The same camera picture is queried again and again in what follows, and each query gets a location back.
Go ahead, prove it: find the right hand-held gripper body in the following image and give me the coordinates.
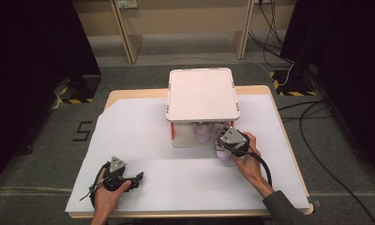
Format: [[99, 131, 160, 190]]
[[217, 127, 251, 158]]

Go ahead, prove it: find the person's right hand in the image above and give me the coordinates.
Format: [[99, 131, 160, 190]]
[[231, 131, 265, 188]]

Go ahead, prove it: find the long black floor cable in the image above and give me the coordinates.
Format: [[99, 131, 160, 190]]
[[277, 98, 375, 225]]

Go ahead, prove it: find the bundle of black cables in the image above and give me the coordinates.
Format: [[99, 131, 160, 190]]
[[247, 0, 295, 65]]

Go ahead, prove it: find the white wall outlet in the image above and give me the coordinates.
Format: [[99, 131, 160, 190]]
[[115, 0, 140, 9]]

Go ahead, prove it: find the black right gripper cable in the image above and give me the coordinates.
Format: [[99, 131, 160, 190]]
[[232, 149, 274, 188]]

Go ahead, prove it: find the wooden frame leg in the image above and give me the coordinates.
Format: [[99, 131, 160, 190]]
[[110, 0, 144, 64], [232, 0, 256, 61]]

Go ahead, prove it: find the hazard striped stand base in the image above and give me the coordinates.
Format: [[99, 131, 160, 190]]
[[269, 68, 319, 98], [53, 74, 103, 106]]

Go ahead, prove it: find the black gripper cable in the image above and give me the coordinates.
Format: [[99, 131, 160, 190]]
[[79, 161, 113, 209], [232, 149, 274, 188]]

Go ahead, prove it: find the wooden table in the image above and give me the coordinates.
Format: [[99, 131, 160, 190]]
[[67, 84, 315, 219]]

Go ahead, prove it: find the person's left hand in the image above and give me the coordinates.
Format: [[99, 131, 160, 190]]
[[94, 168, 133, 216]]

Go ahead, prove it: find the black curtain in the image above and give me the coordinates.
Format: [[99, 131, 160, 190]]
[[0, 0, 103, 190], [279, 0, 375, 176]]

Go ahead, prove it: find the clear plastic cup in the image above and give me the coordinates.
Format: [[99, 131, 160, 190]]
[[215, 142, 234, 161], [213, 121, 231, 140], [192, 122, 214, 143]]

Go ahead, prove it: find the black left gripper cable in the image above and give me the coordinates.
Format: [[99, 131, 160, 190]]
[[79, 161, 113, 209]]

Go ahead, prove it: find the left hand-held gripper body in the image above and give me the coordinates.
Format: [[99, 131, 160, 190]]
[[101, 156, 134, 192]]

